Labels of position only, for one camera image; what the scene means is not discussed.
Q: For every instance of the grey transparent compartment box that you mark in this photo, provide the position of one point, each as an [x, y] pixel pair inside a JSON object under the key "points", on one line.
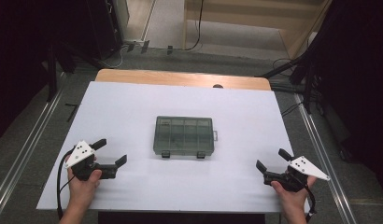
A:
{"points": [[184, 136]]}

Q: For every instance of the person's right hand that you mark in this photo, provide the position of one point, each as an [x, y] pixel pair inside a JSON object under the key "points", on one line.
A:
{"points": [[294, 202]]}

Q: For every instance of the dark round table grommet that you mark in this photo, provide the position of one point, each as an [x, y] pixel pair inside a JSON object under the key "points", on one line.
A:
{"points": [[217, 86]]}

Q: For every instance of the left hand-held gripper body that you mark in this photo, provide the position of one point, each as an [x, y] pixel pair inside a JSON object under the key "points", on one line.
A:
{"points": [[80, 154]]}

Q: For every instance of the black angled floor bracket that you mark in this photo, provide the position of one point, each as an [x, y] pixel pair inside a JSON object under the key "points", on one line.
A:
{"points": [[73, 106]]}

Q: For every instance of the black cabinet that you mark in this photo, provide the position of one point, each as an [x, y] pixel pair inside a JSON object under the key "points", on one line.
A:
{"points": [[102, 28]]}

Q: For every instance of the small black plug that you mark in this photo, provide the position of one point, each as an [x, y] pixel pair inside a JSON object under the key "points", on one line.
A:
{"points": [[169, 49]]}

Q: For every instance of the wooden table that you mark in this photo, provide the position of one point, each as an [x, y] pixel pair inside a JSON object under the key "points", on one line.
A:
{"points": [[180, 77]]}

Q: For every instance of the white board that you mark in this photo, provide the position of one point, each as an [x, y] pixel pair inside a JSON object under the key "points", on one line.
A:
{"points": [[124, 112]]}

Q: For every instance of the black metal stand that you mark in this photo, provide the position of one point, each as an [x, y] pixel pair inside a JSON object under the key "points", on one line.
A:
{"points": [[51, 71]]}

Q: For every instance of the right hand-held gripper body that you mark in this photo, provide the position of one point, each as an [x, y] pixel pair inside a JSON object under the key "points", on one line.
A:
{"points": [[304, 168]]}

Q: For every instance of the aluminium floor rail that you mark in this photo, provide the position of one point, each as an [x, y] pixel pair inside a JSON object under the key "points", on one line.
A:
{"points": [[24, 152], [320, 149]]}

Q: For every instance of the black tripod stand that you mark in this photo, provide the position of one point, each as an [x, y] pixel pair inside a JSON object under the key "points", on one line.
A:
{"points": [[308, 77]]}

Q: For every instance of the person's left hand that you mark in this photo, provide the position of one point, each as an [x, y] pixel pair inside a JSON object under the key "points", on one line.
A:
{"points": [[82, 191]]}

